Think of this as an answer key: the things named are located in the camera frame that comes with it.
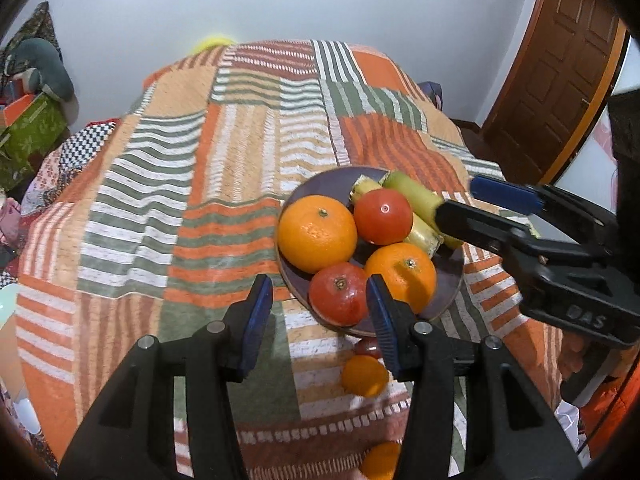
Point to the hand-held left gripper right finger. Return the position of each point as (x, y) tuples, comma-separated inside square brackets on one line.
[(385, 330)]

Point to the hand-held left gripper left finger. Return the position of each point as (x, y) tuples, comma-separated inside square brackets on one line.
[(255, 330)]

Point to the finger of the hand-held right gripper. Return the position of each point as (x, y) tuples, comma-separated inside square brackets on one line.
[(470, 224), (505, 194)]

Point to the small orange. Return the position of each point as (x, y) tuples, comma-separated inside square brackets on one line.
[(365, 376), (381, 461)]

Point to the red tomato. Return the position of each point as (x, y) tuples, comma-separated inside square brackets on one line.
[(383, 216), (337, 295)]

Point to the purple plate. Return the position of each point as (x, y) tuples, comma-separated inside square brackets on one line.
[(450, 280)]

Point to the medium orange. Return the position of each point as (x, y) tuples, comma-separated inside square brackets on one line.
[(402, 272)]

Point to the green sugarcane piece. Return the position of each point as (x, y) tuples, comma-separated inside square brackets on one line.
[(417, 192)]

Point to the large orange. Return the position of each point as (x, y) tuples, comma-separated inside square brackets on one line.
[(317, 234)]

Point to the brown wooden door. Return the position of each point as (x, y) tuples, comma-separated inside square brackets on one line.
[(555, 75)]

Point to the striped patchwork blanket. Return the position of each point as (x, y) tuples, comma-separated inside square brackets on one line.
[(200, 185)]

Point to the pale teal item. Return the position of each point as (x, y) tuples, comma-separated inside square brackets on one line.
[(7, 307)]

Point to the checkered cloth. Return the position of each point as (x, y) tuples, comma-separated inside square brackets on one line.
[(90, 140)]

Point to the floral quilt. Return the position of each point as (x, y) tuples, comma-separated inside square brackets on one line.
[(50, 180)]

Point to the green storage box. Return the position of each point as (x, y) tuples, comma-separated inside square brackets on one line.
[(30, 135)]

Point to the grey plush toy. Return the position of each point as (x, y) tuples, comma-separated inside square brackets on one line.
[(47, 67)]

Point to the dark patterned cloth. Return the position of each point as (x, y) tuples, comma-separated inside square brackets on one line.
[(37, 25)]

